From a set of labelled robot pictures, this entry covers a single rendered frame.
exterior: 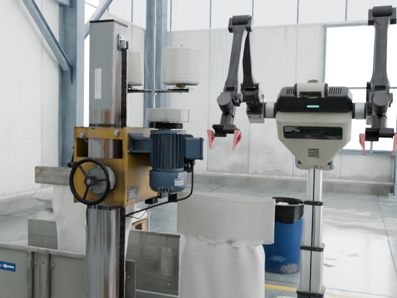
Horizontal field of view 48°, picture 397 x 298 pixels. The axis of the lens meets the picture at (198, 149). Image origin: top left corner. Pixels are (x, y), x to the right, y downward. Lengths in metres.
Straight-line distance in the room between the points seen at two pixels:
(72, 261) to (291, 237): 2.47
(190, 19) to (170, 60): 9.12
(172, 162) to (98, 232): 0.41
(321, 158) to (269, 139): 7.71
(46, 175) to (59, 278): 0.56
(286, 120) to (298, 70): 7.82
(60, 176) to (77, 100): 5.42
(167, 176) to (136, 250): 1.01
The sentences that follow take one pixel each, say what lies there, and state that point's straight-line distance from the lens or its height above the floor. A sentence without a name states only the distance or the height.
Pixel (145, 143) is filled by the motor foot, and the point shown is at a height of 1.27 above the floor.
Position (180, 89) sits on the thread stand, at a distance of 1.97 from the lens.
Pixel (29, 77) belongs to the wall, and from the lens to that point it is 7.56.
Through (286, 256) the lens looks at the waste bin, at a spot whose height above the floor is 0.17.
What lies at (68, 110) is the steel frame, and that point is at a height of 1.56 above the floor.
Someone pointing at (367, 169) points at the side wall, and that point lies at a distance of 10.04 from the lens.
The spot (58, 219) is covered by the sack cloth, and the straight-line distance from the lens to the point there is 2.49.
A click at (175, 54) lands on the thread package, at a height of 1.65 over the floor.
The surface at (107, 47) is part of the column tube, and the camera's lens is 1.84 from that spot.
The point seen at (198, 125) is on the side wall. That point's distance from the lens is 10.64.
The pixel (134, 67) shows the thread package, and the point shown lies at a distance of 2.03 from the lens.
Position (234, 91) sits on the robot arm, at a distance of 1.94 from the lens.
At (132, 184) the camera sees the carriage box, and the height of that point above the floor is 1.11.
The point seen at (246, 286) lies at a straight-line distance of 2.10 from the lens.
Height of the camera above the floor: 1.35
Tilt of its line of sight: 3 degrees down
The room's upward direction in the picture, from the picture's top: 1 degrees clockwise
